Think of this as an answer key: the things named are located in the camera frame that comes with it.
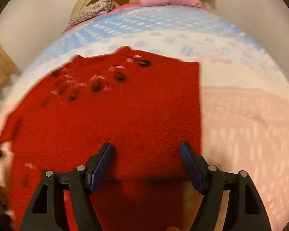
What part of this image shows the red knitted sweater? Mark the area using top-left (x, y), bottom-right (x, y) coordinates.
top-left (0, 46), bottom-right (201, 230)

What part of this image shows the blue pink dotted bedsheet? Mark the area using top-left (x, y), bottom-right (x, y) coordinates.
top-left (0, 6), bottom-right (289, 230)

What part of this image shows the striped pillow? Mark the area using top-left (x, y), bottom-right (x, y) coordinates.
top-left (65, 0), bottom-right (115, 31)

